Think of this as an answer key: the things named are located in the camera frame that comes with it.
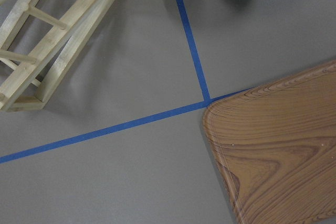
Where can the bamboo dish rack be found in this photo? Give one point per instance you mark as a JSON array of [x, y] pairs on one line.
[[36, 76]]

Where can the wooden grain tray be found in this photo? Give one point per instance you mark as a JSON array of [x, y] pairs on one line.
[[274, 146]]

